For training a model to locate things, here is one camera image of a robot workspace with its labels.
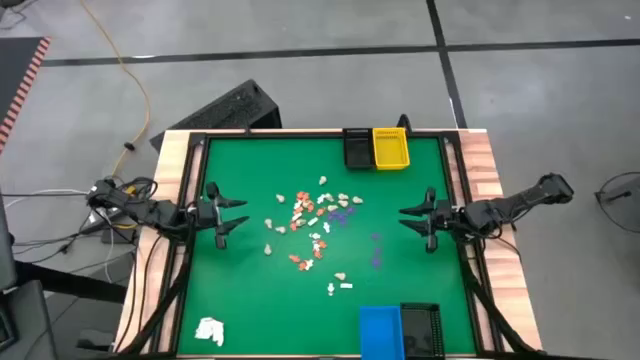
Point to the green table mat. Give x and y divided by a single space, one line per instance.
240 300

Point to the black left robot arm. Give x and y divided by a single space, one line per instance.
160 215

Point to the black floor beam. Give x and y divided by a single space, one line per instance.
70 282

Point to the dark grey chair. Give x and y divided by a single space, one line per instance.
25 320

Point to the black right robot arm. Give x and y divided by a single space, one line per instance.
520 202

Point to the black mount bracket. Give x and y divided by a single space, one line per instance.
404 122

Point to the black plastic basket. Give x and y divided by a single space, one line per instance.
422 330
358 150

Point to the yellow plastic basket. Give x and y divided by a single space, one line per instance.
391 150

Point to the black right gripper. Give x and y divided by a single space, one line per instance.
447 215

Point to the black mat orange striped edge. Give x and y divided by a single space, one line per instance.
15 65

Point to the blue plastic basket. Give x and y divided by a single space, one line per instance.
380 332

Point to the crumpled white paper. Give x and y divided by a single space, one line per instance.
210 330

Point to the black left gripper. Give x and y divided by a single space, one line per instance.
206 215

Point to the grey power adapter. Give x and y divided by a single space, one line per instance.
100 220

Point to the black perforated equipment case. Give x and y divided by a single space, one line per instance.
225 110

